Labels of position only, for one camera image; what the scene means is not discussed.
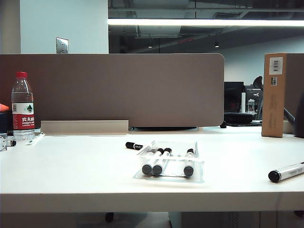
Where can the black-capped whiteboard marker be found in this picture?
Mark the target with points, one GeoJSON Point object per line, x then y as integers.
{"type": "Point", "coordinates": [157, 169]}
{"type": "Point", "coordinates": [287, 172]}
{"type": "Point", "coordinates": [147, 169]}
{"type": "Point", "coordinates": [133, 145]}
{"type": "Point", "coordinates": [188, 169]}

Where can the clear plastic packaging tray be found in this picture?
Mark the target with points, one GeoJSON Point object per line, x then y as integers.
{"type": "Point", "coordinates": [177, 145]}

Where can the tall cardboard box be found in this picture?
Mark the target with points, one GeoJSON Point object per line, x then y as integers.
{"type": "Point", "coordinates": [273, 107]}

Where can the black oval base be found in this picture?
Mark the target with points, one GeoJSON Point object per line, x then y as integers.
{"type": "Point", "coordinates": [166, 128]}

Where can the brown desk partition panel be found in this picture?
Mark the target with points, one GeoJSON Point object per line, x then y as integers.
{"type": "Point", "coordinates": [118, 90]}

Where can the black partition clamp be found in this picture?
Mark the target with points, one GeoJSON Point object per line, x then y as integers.
{"type": "Point", "coordinates": [223, 124]}

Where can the black computer monitor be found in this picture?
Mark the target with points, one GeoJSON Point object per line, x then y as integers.
{"type": "Point", "coordinates": [234, 97]}

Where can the black round cushion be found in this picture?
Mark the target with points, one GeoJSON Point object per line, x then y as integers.
{"type": "Point", "coordinates": [237, 118]}

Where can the white slim cylinder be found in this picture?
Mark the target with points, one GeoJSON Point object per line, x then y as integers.
{"type": "Point", "coordinates": [243, 102]}

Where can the long ceiling light strip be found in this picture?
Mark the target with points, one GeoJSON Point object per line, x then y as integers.
{"type": "Point", "coordinates": [190, 22]}

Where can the small glass jar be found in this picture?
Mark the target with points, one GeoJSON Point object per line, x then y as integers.
{"type": "Point", "coordinates": [251, 105]}

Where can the black office chair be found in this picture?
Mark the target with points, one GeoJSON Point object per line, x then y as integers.
{"type": "Point", "coordinates": [258, 82]}

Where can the black chair caster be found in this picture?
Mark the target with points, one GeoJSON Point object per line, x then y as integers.
{"type": "Point", "coordinates": [109, 216]}

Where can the red-label water bottle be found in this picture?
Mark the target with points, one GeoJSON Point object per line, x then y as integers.
{"type": "Point", "coordinates": [23, 118]}

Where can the dark blue bag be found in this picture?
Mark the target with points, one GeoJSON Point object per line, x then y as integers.
{"type": "Point", "coordinates": [6, 122]}

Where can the brown side partition panel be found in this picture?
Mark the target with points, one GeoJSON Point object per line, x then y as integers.
{"type": "Point", "coordinates": [294, 76]}

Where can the orange object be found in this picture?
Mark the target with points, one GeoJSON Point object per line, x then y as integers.
{"type": "Point", "coordinates": [3, 108]}

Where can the metal wall switch plate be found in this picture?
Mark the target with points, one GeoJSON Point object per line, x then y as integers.
{"type": "Point", "coordinates": [62, 45]}

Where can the silver metal bracket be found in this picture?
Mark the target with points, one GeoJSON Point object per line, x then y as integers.
{"type": "Point", "coordinates": [2, 142]}

